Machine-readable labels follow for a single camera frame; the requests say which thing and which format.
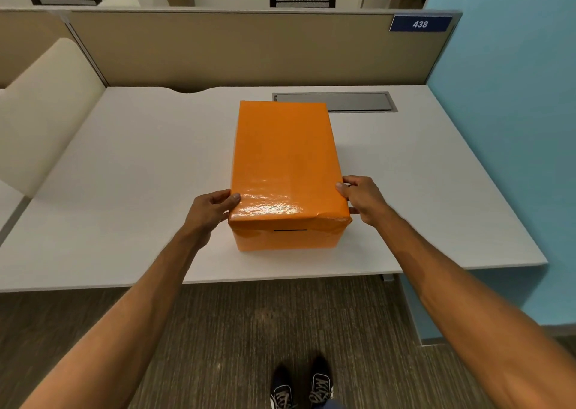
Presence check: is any person's left hand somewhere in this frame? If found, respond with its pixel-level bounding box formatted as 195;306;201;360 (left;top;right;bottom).
184;189;241;249

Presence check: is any person's right hand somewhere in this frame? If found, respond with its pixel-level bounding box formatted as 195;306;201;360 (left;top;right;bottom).
335;175;393;229

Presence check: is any orange box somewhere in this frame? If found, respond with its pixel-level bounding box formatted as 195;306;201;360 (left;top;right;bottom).
228;100;353;252

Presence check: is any person's right forearm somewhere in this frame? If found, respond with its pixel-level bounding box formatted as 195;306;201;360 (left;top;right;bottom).
371;206;576;409

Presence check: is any person's left forearm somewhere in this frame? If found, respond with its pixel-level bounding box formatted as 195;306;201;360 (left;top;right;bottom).
20;224;212;409

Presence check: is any beige desk partition panel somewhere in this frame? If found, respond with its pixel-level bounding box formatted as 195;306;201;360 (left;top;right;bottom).
67;9;463;94
0;8;78;90

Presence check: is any blue side partition panel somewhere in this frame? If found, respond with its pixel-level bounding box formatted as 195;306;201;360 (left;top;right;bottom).
400;0;576;345

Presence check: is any blue number sign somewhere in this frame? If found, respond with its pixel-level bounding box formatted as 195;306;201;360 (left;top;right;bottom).
389;15;453;33

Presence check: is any person's left black shoe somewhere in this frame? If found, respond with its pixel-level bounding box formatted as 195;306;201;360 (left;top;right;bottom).
270;364;298;409

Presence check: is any person's black shoe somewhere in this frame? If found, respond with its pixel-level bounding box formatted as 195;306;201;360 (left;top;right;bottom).
309;356;335;406
270;364;298;409

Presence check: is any person's right black shoe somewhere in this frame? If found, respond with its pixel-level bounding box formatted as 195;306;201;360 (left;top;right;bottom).
309;356;335;406

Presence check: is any grey desk cable hatch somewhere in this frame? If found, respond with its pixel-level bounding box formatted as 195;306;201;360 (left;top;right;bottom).
272;91;398;113

